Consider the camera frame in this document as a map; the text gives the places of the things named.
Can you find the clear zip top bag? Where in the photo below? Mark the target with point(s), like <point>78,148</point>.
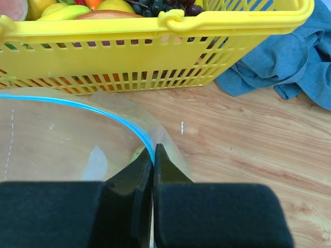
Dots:
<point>48,135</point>

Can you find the dark grape bunch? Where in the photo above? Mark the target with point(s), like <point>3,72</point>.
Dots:
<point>152,8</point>

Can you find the red chili pepper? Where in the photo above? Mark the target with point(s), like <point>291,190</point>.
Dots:
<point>80,2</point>

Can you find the yellow bell pepper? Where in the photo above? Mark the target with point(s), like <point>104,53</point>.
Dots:
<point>36,8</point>

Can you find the blue crumpled cloth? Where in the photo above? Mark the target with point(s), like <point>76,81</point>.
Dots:
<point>290,64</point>

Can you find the watermelon slice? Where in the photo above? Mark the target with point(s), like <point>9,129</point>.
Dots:
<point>15,9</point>

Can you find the orange fruit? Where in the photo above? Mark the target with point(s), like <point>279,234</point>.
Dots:
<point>93,4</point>

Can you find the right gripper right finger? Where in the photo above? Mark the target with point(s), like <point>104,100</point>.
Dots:
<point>189,214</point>

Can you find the yellow banana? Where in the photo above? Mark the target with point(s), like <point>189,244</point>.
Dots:
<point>61,11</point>

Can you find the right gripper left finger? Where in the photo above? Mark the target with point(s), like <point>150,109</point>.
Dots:
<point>112,213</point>

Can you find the yellow plastic basket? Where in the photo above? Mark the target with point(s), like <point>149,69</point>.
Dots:
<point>173,50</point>

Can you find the yellow lemon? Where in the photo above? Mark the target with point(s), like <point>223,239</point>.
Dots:
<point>119,5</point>

